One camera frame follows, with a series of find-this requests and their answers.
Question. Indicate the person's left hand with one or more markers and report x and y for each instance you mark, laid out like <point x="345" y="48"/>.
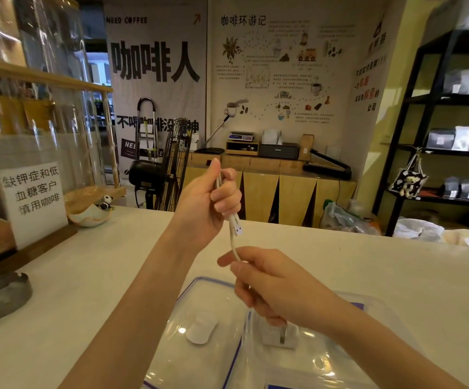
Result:
<point x="196" y="210"/>

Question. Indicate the person's right hand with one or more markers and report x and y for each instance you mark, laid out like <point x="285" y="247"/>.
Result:
<point x="283" y="287"/>

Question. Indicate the person's left thumb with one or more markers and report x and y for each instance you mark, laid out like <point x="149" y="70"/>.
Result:
<point x="215" y="174"/>

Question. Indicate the person's right thumb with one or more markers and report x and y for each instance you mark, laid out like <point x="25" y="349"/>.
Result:
<point x="244" y="271"/>

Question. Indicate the person's left middle finger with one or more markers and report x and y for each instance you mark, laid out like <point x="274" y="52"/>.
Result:
<point x="228" y="193"/>

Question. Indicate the person's left forearm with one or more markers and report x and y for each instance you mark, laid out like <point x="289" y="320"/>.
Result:
<point x="137" y="315"/>

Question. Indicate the person's right forearm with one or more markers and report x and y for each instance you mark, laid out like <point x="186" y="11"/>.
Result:
<point x="384" y="352"/>

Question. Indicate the small wooden shelf box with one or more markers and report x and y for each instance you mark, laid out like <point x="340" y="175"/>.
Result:
<point x="241" y="147"/>

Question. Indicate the black standing fan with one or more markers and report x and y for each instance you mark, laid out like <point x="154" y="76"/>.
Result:
<point x="169" y="170"/>

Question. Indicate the digital scale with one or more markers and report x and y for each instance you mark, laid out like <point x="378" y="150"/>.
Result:
<point x="241" y="136"/>

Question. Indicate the wooden cabinet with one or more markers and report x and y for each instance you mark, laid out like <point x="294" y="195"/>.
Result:
<point x="283" y="194"/>

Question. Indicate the white oval sticker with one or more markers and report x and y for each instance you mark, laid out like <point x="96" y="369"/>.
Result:
<point x="202" y="328"/>

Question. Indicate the white power adapter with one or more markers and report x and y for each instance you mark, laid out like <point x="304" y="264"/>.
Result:
<point x="277" y="336"/>

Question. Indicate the metal step ladder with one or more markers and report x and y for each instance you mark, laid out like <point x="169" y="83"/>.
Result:
<point x="146" y="125"/>

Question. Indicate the brown cardboard box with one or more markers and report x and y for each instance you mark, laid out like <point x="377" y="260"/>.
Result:
<point x="306" y="147"/>

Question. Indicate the clear plastic container lid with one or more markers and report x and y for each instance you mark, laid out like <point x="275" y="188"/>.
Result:
<point x="196" y="360"/>

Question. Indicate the black sealing machine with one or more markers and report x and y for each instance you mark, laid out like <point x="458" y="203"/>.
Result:
<point x="327" y="168"/>

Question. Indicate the small panda figurine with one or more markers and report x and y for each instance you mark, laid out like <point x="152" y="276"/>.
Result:
<point x="105" y="202"/>

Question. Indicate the clear plastic bag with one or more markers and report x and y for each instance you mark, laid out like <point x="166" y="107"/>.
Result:
<point x="345" y="220"/>

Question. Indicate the clear plastic container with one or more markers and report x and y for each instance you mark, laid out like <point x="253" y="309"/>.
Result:
<point x="319" y="360"/>

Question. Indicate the cracked eggshell ceramic bowl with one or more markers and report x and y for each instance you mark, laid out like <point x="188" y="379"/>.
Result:
<point x="86" y="217"/>

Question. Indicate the white plastic bag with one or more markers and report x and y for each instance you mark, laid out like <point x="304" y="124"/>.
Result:
<point x="418" y="230"/>

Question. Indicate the tote bag with bear toy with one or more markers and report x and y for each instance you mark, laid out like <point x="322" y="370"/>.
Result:
<point x="408" y="182"/>

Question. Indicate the white paper sign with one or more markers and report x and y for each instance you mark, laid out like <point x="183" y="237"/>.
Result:
<point x="34" y="204"/>

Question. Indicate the glass display case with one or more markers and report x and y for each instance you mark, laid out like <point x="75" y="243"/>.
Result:
<point x="36" y="117"/>

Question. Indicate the black metal shelf rack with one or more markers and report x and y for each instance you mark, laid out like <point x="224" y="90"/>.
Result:
<point x="416" y="117"/>

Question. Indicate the dark coffee bag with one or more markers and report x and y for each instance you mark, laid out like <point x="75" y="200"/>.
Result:
<point x="441" y="139"/>

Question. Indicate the white coffee bag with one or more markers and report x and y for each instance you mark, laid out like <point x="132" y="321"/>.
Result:
<point x="463" y="138"/>

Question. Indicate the black lettered wall banner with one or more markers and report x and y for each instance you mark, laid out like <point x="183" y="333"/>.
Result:
<point x="157" y="76"/>

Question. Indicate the illustrated coffee wall poster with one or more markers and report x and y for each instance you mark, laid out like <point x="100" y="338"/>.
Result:
<point x="283" y="68"/>

